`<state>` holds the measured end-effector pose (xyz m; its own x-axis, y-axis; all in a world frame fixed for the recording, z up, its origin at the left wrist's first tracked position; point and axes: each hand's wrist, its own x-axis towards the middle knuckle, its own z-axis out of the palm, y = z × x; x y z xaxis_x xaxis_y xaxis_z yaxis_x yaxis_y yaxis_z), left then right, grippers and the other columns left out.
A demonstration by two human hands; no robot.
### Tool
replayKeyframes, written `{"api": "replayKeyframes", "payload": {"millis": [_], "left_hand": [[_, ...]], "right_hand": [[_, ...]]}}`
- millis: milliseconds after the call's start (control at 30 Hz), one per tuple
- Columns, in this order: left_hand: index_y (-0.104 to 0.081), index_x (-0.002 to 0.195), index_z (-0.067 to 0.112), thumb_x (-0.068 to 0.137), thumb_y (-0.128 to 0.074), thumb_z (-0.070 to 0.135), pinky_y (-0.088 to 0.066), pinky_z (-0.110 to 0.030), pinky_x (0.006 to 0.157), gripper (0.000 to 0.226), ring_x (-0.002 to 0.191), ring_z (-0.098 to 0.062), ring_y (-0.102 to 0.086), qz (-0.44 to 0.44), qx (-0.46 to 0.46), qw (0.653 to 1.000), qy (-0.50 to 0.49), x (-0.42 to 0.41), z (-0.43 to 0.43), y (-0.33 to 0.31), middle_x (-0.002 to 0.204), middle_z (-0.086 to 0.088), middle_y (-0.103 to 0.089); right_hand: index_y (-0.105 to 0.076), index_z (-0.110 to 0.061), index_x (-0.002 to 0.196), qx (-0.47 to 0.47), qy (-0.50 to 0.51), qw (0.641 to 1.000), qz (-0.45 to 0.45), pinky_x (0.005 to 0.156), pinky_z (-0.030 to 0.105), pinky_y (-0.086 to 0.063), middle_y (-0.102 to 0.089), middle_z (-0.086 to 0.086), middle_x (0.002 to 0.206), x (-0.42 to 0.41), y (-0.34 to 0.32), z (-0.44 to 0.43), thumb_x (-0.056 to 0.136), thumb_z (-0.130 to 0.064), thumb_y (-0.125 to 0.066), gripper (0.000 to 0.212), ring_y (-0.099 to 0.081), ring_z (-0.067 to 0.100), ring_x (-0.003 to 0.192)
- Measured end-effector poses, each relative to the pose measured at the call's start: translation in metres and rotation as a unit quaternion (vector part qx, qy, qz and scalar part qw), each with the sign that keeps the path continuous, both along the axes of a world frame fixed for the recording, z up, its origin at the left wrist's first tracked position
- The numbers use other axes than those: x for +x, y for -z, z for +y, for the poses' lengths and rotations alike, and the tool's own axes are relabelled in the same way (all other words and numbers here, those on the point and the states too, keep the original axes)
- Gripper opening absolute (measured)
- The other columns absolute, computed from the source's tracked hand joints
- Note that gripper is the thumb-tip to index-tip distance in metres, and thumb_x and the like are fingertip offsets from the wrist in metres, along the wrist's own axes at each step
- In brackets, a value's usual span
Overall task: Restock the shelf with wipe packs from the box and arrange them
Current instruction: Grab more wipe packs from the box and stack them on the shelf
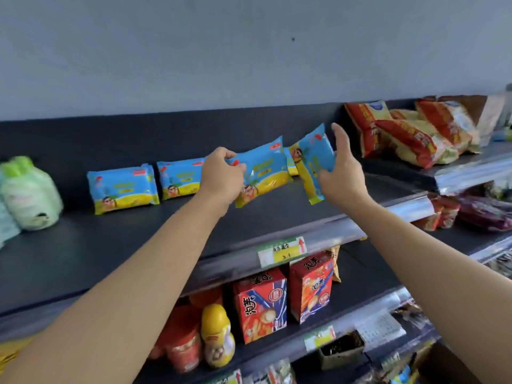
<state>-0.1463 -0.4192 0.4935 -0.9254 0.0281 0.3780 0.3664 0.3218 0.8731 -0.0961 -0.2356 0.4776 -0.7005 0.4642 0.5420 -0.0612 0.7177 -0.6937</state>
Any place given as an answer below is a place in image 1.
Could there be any brown white snack bag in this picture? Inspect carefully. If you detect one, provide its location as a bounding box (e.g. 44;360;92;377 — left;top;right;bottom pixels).
423;93;507;148

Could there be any blue yellow wet wipes pack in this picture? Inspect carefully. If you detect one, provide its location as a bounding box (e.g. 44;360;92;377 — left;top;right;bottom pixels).
287;123;336;206
226;135;294;209

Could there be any beige plastic basket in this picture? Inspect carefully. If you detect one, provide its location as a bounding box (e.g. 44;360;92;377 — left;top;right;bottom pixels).
318;331;365;371

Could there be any person's left forearm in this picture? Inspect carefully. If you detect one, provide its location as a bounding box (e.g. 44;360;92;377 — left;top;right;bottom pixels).
0;191;231;384

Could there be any row of blue wipe packets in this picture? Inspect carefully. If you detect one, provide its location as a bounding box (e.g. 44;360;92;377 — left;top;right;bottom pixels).
87;157;207;215

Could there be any orange snack canister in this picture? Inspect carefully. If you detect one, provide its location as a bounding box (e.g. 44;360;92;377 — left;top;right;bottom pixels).
414;199;444;231
438;197;461;230

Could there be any green yellow price tag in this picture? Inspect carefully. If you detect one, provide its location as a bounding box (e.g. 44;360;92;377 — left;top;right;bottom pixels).
257;236;308;269

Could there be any dark red snack packet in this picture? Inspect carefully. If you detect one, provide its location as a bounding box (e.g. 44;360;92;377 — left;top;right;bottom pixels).
455;194;512;233

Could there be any person's right forearm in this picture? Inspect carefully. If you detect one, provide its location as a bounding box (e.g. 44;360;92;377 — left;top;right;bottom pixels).
348;195;512;384

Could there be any dark grey store shelf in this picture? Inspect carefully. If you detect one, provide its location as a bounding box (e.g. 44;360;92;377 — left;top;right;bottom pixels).
0;83;512;384

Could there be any blue red snack packet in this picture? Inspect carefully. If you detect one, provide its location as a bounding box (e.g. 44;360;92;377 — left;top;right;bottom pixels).
234;267;288;345

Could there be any yellow white price tag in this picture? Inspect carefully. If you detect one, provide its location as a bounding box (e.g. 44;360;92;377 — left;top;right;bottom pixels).
303;325;337;353

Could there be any yellow flat packet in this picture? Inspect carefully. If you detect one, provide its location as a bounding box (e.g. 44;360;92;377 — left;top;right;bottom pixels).
0;335;35;374

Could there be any person's left hand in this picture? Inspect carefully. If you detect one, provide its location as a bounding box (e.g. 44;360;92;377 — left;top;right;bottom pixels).
198;146;247;209

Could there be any yellow bottle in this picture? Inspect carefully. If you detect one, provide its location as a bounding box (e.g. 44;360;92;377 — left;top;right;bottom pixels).
201;303;236;369

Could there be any person's right hand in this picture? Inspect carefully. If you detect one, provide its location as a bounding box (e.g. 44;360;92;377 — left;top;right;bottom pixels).
318;122;371;214

